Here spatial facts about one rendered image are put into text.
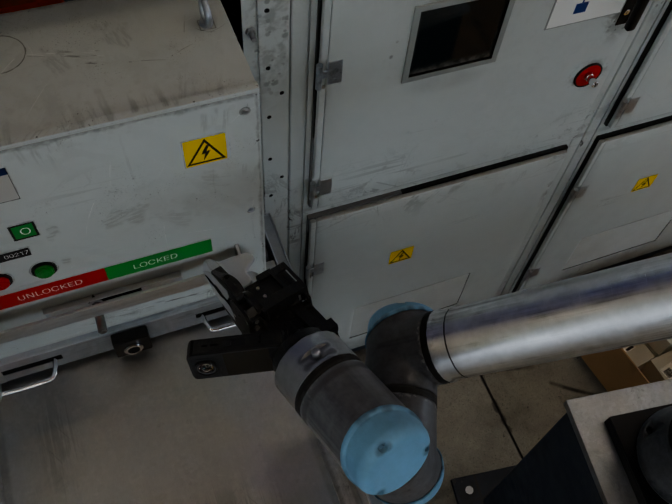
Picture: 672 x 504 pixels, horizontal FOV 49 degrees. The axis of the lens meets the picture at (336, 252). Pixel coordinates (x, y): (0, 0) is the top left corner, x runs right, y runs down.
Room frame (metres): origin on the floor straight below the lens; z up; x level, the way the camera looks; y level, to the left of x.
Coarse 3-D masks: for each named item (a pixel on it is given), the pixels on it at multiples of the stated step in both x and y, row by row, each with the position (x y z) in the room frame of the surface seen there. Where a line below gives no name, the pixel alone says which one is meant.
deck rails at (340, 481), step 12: (276, 264) 0.67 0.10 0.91; (324, 456) 0.36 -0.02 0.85; (0, 468) 0.28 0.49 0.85; (336, 468) 0.34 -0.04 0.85; (0, 480) 0.26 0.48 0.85; (336, 480) 0.32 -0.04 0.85; (348, 480) 0.32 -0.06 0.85; (0, 492) 0.24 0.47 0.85; (336, 492) 0.30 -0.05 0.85; (348, 492) 0.30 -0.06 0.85; (360, 492) 0.30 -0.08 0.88
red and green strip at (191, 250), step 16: (208, 240) 0.59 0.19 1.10; (160, 256) 0.55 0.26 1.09; (176, 256) 0.56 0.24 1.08; (192, 256) 0.58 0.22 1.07; (96, 272) 0.51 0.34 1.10; (112, 272) 0.52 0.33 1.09; (128, 272) 0.53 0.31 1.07; (32, 288) 0.47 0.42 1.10; (48, 288) 0.48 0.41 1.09; (64, 288) 0.49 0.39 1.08; (0, 304) 0.45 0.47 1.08; (16, 304) 0.46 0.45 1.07
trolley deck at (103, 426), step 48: (192, 336) 0.54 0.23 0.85; (48, 384) 0.42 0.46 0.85; (96, 384) 0.43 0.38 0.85; (144, 384) 0.44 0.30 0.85; (192, 384) 0.45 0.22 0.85; (240, 384) 0.46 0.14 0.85; (0, 432) 0.34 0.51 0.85; (48, 432) 0.34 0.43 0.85; (96, 432) 0.35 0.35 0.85; (144, 432) 0.36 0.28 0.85; (192, 432) 0.37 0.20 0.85; (240, 432) 0.38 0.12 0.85; (288, 432) 0.39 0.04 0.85; (48, 480) 0.27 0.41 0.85; (96, 480) 0.28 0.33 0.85; (144, 480) 0.29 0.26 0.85; (192, 480) 0.30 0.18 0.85; (240, 480) 0.30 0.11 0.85; (288, 480) 0.31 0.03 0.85
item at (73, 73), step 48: (96, 0) 0.75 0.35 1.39; (144, 0) 0.76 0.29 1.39; (192, 0) 0.77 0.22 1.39; (0, 48) 0.65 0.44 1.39; (48, 48) 0.66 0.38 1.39; (96, 48) 0.67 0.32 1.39; (144, 48) 0.68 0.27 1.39; (192, 48) 0.69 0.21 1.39; (240, 48) 0.69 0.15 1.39; (0, 96) 0.57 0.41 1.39; (48, 96) 0.58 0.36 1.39; (96, 96) 0.59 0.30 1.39; (144, 96) 0.60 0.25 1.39; (192, 96) 0.60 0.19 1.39; (0, 144) 0.50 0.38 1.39
